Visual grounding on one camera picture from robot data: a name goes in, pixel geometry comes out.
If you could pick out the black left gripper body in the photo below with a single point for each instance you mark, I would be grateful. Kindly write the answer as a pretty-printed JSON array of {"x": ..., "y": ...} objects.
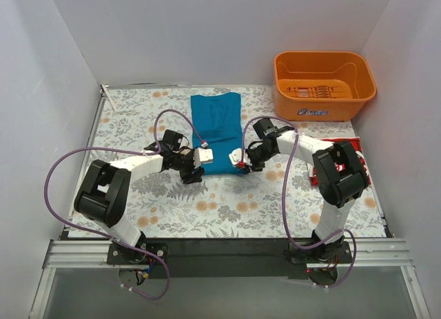
[{"x": 190, "y": 172}]

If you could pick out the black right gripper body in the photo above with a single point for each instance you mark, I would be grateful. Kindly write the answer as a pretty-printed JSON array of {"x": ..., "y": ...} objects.
[{"x": 251, "y": 163}]

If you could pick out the teal blue t shirt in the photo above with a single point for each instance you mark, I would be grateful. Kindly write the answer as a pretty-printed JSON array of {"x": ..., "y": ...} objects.
[{"x": 217, "y": 120}]

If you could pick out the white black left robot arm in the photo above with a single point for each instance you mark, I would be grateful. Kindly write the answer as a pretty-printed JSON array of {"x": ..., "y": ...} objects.
[{"x": 102, "y": 196}]

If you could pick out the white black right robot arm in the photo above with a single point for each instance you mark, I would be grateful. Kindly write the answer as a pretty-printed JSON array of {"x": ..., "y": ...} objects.
[{"x": 341, "y": 179}]

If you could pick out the floral patterned table mat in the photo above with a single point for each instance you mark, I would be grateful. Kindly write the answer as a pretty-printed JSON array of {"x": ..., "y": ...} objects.
[{"x": 220, "y": 206}]

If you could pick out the orange plastic basket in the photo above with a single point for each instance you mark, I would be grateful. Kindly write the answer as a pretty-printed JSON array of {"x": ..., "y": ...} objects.
[{"x": 321, "y": 85}]

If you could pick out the folded red printed t shirt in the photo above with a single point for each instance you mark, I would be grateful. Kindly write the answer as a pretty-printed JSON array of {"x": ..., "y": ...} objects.
[{"x": 356, "y": 143}]

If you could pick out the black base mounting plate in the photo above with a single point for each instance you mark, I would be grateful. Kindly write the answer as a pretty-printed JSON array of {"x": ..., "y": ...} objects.
[{"x": 240, "y": 257}]

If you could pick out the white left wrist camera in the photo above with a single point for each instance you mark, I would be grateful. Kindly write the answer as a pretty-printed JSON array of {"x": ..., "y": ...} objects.
[{"x": 203, "y": 155}]

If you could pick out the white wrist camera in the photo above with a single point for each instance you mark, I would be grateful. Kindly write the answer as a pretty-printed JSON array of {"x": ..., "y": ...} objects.
[
  {"x": 237, "y": 157},
  {"x": 203, "y": 155}
]

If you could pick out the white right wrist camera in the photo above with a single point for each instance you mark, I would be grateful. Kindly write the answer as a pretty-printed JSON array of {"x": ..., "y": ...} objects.
[{"x": 237, "y": 157}]

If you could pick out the aluminium frame rail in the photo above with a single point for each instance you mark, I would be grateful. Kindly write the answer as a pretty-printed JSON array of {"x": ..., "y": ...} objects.
[{"x": 371, "y": 252}]

